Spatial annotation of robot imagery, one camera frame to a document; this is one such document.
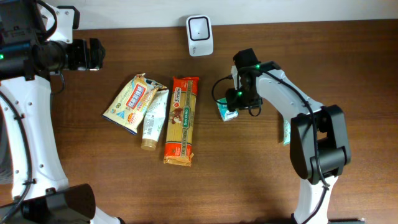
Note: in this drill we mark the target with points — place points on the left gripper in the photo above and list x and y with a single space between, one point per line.
84 61

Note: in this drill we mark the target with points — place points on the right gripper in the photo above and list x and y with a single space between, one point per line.
232 104

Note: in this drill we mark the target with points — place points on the small teal tissue pack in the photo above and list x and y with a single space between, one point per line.
225 113

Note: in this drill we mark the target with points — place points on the teal snack pouch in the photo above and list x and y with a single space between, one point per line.
287 130

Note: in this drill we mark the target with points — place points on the orange spaghetti pasta packet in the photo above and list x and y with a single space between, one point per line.
178 144

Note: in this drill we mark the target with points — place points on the white tube with gold cap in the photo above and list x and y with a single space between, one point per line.
154 120

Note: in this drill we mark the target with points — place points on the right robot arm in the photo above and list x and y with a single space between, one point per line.
319 145

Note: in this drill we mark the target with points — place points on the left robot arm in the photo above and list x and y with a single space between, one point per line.
36 43

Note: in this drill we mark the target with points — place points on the white barcode scanner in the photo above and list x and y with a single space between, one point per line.
199 36

